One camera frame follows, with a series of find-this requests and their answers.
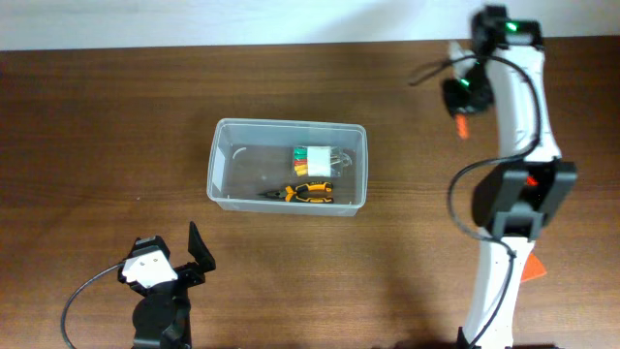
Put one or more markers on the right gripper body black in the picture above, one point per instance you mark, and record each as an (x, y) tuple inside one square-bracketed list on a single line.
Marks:
[(467, 94)]

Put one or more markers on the orange bit holder strip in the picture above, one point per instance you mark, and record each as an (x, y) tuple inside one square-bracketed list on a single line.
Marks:
[(462, 129)]

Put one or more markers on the orange black long-nose pliers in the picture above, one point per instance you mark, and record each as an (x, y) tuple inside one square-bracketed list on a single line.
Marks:
[(317, 192)]

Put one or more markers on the screwdriver set clear pack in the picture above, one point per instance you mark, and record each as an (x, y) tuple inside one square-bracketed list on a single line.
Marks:
[(320, 161)]

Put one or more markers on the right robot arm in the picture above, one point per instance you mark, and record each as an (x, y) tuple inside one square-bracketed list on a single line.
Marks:
[(509, 216)]

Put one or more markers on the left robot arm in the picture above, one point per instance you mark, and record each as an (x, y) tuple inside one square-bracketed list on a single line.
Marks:
[(162, 318)]

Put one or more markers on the clear plastic container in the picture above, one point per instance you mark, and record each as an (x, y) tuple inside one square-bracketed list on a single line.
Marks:
[(251, 156)]

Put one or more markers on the red handled side cutters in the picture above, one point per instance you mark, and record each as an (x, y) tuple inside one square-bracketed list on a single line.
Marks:
[(531, 181)]

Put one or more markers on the orange scraper wooden handle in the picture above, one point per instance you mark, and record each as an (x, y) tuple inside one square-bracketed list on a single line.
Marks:
[(533, 269)]

